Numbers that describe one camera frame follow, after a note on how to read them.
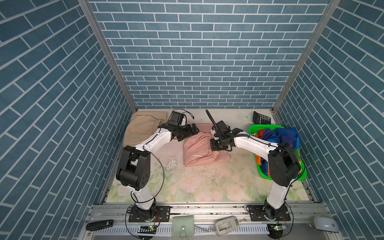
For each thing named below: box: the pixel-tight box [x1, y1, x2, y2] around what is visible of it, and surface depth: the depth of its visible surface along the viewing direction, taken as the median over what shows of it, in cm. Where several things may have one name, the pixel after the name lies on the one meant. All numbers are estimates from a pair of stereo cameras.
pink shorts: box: [183, 123, 230, 167], surface depth 91 cm
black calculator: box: [253, 111, 271, 125], surface depth 114 cm
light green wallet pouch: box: [172, 215, 195, 238], surface depth 72 cm
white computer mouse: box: [309, 216, 340, 233], surface depth 67 cm
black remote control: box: [86, 219, 114, 231], surface depth 70 cm
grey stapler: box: [214, 215, 240, 237], surface depth 70 cm
